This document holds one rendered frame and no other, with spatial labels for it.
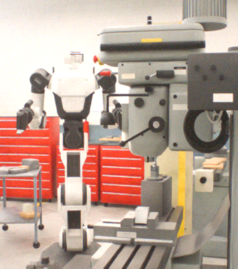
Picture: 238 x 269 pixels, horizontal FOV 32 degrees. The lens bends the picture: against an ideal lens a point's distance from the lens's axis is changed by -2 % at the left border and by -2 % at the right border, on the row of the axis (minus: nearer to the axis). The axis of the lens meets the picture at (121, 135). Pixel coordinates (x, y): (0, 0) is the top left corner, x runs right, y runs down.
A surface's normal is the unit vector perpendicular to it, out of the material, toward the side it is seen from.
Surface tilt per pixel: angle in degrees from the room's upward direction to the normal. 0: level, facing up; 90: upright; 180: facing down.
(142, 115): 90
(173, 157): 90
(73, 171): 80
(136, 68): 90
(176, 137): 90
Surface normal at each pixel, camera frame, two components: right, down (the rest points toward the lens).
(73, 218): 0.09, 0.54
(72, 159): 0.10, -0.12
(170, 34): -0.23, 0.05
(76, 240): 0.10, 0.33
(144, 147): -0.20, 0.51
